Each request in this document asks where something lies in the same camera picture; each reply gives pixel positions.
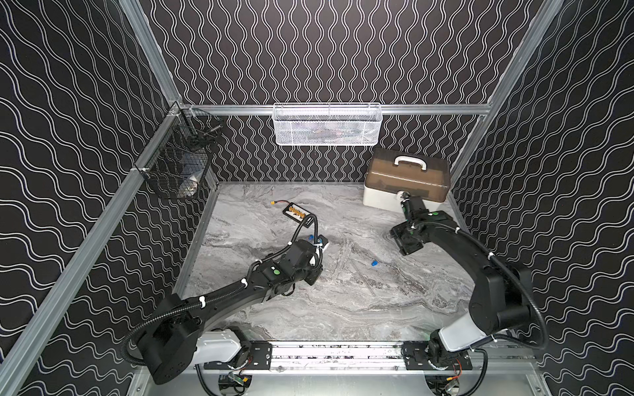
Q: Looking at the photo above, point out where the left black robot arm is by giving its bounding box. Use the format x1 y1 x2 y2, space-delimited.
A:
119 214 329 384

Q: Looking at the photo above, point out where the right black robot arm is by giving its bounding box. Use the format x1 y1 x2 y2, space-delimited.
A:
391 193 549 356

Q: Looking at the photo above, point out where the brown lid white toolbox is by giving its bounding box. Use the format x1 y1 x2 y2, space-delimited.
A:
363 148 451 212

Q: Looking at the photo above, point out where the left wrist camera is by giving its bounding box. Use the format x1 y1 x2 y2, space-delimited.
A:
314 235 330 251

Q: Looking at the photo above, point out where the black battery pack with cable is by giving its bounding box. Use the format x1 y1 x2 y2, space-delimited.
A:
271 200 315 228

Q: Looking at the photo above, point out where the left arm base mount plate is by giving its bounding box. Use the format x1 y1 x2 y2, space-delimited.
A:
202 341 273 371

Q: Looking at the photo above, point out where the aluminium front rail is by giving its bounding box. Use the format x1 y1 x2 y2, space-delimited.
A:
140 340 538 375

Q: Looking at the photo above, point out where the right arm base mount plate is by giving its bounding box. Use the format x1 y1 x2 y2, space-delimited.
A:
401 340 473 371

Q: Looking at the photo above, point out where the white mesh wall basket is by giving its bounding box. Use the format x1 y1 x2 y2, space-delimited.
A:
272 102 383 146

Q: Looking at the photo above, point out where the black wire wall basket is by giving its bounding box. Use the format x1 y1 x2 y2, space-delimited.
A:
131 102 226 201

